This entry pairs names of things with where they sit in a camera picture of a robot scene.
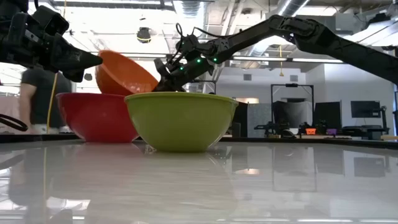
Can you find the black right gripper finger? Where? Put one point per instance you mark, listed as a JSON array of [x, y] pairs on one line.
[[172, 85], [162, 70]]

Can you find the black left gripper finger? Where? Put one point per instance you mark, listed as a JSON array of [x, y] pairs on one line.
[[73, 59], [74, 76]]

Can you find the orange plastic bowl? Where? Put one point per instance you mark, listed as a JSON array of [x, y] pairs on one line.
[[124, 73]]

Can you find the green plastic bowl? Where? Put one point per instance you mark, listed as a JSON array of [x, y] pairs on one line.
[[180, 124]]

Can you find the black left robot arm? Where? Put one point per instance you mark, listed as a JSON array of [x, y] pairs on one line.
[[12, 6]]

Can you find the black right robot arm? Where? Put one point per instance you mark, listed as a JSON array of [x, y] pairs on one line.
[[311, 32]]

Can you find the person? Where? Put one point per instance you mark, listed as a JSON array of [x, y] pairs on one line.
[[40, 99]]

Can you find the red plastic bowl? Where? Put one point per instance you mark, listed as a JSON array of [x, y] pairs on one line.
[[96, 118]]

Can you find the long ceiling light strip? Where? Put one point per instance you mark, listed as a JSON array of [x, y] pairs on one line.
[[317, 60], [259, 58]]

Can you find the grey partition panel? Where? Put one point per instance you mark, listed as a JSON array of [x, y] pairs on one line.
[[259, 119]]

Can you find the small orange block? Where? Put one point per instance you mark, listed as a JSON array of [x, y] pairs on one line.
[[310, 131]]

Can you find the large dark monitor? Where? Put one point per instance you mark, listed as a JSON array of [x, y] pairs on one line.
[[327, 115]]

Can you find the small purple block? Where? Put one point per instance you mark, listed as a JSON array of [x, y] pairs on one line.
[[331, 131]]

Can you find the black computer monitor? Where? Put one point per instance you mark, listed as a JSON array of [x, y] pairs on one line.
[[365, 109]]

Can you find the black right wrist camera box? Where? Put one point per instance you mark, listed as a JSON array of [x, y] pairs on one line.
[[188, 43]]

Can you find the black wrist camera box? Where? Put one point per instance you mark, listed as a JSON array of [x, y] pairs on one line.
[[49, 20], [188, 43]]

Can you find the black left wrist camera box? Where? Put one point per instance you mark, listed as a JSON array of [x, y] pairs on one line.
[[49, 20]]

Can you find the black ceiling dome camera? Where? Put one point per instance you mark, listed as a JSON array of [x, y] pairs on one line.
[[144, 35]]

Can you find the black metal frame stand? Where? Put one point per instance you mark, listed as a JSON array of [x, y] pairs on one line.
[[292, 85]]

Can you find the black table edge frame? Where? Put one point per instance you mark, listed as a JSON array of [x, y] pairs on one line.
[[311, 141]]

